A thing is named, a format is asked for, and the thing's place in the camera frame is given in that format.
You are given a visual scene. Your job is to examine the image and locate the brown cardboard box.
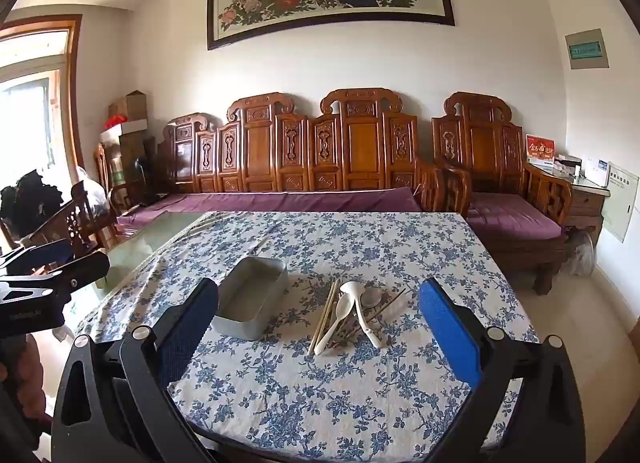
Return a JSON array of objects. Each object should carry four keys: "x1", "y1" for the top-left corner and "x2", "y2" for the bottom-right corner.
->
[{"x1": 108, "y1": 89, "x2": 148, "y2": 121}]

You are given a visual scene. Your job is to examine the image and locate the person's left hand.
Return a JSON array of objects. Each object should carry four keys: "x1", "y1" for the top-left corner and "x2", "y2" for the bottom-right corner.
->
[{"x1": 25, "y1": 334, "x2": 49, "y2": 444}]

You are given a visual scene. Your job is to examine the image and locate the carved wooden armchair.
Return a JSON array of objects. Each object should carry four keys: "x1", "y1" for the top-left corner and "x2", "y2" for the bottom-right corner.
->
[{"x1": 431, "y1": 91, "x2": 573, "y2": 296}]

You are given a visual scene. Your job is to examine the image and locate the wooden framed window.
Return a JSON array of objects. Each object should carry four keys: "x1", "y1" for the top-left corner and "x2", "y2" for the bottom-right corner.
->
[{"x1": 0, "y1": 14, "x2": 83, "y2": 244}]

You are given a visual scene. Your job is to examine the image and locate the stack of brown boxes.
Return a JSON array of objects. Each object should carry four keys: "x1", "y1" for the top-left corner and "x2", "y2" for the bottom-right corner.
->
[{"x1": 107, "y1": 133, "x2": 158, "y2": 190}]

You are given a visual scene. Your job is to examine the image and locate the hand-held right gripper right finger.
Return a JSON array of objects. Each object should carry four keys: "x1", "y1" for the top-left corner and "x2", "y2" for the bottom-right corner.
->
[{"x1": 418, "y1": 277, "x2": 587, "y2": 463}]

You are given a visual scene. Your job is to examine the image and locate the white flat box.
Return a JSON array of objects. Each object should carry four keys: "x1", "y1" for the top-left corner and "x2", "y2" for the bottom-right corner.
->
[{"x1": 100, "y1": 119, "x2": 148, "y2": 138}]

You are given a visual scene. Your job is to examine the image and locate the clear plastic bag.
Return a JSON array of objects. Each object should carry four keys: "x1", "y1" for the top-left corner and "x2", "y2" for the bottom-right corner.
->
[{"x1": 565, "y1": 230, "x2": 596, "y2": 278}]

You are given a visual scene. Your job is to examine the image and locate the carved wooden chair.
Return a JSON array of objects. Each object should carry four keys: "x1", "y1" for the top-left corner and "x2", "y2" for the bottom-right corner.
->
[{"x1": 20, "y1": 180, "x2": 118, "y2": 264}]

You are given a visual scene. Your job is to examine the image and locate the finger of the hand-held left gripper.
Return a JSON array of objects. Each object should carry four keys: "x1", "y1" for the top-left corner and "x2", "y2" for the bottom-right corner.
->
[
  {"x1": 0, "y1": 249, "x2": 111, "y2": 302},
  {"x1": 0, "y1": 239, "x2": 74, "y2": 275}
]

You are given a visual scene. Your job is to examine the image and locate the grey wall panel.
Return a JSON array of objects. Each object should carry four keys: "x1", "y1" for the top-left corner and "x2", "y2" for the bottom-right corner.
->
[{"x1": 565, "y1": 29, "x2": 610, "y2": 70}]

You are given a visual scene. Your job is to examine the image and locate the white electrical panel door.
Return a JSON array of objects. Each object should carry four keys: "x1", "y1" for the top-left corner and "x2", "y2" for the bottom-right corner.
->
[{"x1": 601, "y1": 163, "x2": 640, "y2": 244}]

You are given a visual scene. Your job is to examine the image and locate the purple sofa cushion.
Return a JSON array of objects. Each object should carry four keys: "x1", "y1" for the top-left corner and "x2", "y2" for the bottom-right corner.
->
[{"x1": 116, "y1": 189, "x2": 423, "y2": 231}]

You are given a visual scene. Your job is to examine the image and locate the wooden side table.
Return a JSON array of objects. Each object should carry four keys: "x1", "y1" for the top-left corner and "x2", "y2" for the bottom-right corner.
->
[{"x1": 562, "y1": 175, "x2": 611, "y2": 249}]

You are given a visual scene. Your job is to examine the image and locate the black cloth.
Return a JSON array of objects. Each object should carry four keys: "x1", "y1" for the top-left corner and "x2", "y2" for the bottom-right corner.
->
[{"x1": 0, "y1": 170, "x2": 66, "y2": 244}]

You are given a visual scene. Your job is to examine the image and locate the rectangular metal tin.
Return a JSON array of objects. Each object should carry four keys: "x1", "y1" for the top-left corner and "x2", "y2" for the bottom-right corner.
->
[{"x1": 210, "y1": 257, "x2": 290, "y2": 341}]

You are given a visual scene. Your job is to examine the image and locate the purple armchair cushion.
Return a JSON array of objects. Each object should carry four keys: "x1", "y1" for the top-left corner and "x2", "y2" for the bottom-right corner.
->
[{"x1": 467, "y1": 191, "x2": 563, "y2": 242}]

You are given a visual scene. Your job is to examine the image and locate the carved wooden sofa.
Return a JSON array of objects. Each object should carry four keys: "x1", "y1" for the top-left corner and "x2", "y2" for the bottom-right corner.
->
[{"x1": 107, "y1": 88, "x2": 473, "y2": 244}]

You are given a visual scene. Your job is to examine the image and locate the white tabletop device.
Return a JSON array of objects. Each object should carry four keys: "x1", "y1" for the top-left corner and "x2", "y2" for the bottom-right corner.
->
[{"x1": 582, "y1": 158, "x2": 611, "y2": 188}]

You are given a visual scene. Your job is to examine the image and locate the blue floral tablecloth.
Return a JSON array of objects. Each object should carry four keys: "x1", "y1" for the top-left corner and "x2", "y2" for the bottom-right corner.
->
[{"x1": 75, "y1": 211, "x2": 541, "y2": 463}]

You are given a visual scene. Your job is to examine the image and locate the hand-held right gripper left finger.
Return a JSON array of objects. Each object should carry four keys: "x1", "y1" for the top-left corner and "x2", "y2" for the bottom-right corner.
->
[{"x1": 51, "y1": 277, "x2": 221, "y2": 463}]

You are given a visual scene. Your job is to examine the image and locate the white plastic bag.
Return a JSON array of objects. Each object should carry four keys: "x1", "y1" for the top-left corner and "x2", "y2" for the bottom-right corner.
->
[{"x1": 75, "y1": 167, "x2": 108, "y2": 216}]

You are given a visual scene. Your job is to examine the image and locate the red printed box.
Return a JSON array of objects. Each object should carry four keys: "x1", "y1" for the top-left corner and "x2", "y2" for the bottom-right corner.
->
[{"x1": 525, "y1": 134, "x2": 557, "y2": 164}]

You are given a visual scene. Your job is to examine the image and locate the large white plastic spoon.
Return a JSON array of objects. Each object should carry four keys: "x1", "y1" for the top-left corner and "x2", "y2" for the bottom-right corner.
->
[{"x1": 340, "y1": 281, "x2": 386, "y2": 350}]

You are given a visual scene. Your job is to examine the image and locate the black desk lamp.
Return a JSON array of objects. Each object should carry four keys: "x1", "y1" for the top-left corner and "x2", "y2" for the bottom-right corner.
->
[{"x1": 132, "y1": 155, "x2": 151, "y2": 204}]

